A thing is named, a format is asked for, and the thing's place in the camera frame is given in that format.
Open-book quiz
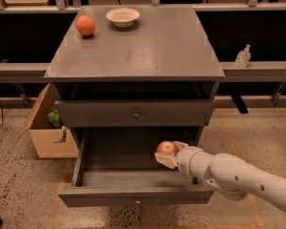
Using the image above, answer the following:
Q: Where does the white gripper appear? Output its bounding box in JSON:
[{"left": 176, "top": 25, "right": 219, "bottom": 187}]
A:
[{"left": 154, "top": 141, "right": 213, "bottom": 177}]

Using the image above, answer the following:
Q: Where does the red apple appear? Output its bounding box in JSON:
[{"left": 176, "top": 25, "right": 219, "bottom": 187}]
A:
[{"left": 156, "top": 141, "right": 178, "bottom": 155}]

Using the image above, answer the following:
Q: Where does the closed grey top drawer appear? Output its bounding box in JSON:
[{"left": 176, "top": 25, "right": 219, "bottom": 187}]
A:
[{"left": 54, "top": 100, "right": 215, "bottom": 127}]

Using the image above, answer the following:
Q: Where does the white ceramic bowl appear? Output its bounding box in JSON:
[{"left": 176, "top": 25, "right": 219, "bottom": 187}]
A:
[{"left": 106, "top": 8, "right": 140, "bottom": 29}]

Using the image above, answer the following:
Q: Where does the orange fruit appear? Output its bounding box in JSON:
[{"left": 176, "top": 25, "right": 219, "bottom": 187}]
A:
[{"left": 76, "top": 15, "right": 95, "bottom": 36}]

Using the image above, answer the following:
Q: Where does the grey metal railing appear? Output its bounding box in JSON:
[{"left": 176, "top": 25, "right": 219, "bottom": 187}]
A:
[{"left": 0, "top": 61, "right": 286, "bottom": 83}]

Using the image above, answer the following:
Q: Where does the clear sanitizer pump bottle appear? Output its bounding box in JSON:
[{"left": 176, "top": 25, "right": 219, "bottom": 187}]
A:
[{"left": 235, "top": 44, "right": 251, "bottom": 68}]

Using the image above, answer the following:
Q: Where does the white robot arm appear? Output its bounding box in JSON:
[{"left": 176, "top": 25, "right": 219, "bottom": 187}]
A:
[{"left": 154, "top": 141, "right": 286, "bottom": 213}]

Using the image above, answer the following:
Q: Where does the grey wooden drawer cabinet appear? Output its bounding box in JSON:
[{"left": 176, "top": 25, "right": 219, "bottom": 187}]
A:
[{"left": 46, "top": 6, "right": 224, "bottom": 143}]

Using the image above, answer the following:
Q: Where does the open grey middle drawer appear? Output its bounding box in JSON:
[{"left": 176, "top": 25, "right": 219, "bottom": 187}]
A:
[{"left": 59, "top": 127, "right": 214, "bottom": 207}]

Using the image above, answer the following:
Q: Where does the green object in box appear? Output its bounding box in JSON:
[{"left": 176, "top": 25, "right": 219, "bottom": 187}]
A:
[{"left": 48, "top": 109, "right": 61, "bottom": 129}]

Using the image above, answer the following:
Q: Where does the cardboard box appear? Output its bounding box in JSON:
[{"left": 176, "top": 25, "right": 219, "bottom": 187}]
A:
[{"left": 19, "top": 84, "right": 78, "bottom": 158}]

